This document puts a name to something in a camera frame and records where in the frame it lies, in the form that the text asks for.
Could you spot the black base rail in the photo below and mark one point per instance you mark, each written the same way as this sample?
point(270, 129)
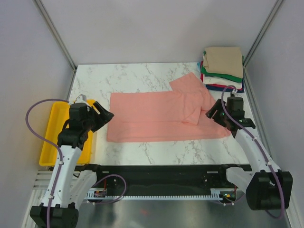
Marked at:
point(163, 179)

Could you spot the right aluminium table rail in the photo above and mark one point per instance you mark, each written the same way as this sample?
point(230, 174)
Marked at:
point(256, 112)

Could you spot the blue folded t shirt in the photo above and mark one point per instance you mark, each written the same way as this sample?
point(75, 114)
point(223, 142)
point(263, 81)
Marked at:
point(213, 88)

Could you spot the aluminium table rail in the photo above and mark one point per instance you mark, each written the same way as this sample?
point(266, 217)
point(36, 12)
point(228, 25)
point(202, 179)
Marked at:
point(256, 112)
point(43, 178)

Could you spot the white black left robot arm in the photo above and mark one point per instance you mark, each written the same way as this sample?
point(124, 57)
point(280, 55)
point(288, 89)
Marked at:
point(59, 207)

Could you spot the green folded t shirt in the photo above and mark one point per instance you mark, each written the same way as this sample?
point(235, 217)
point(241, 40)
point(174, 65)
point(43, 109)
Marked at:
point(225, 76)

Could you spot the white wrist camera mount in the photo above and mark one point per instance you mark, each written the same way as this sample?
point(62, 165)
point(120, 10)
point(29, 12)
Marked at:
point(233, 92)
point(81, 99)

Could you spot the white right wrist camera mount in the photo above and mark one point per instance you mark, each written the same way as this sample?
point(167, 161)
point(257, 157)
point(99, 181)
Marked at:
point(233, 92)

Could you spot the left aluminium frame post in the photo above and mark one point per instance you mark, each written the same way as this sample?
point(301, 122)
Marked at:
point(53, 30)

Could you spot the pink t shirt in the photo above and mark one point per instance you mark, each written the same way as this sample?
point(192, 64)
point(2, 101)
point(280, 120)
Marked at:
point(175, 115)

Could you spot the aluminium frame post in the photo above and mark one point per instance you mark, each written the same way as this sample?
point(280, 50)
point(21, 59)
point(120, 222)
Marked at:
point(53, 30)
point(266, 25)

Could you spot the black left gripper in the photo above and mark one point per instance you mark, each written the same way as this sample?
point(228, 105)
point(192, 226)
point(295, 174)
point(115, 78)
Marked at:
point(104, 116)

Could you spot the white folded t shirt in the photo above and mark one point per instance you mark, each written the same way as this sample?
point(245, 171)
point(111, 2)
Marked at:
point(209, 80)

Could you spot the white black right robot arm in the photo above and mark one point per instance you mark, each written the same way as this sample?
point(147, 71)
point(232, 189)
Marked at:
point(266, 186)

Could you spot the red folded t shirt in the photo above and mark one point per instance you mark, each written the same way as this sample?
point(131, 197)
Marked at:
point(213, 85)

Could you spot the right aluminium frame post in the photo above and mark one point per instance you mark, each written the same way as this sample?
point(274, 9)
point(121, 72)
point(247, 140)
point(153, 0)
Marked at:
point(266, 25)

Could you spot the beige folded t shirt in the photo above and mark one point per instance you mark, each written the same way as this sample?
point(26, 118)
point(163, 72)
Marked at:
point(224, 60)

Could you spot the white slotted cable duct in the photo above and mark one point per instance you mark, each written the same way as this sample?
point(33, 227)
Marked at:
point(211, 194)

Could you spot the left aluminium table rail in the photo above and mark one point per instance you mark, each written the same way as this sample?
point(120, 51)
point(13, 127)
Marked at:
point(43, 178)

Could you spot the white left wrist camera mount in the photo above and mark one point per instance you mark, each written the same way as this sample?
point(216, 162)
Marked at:
point(81, 99)

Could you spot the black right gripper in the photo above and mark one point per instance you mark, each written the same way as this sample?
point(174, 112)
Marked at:
point(217, 106)

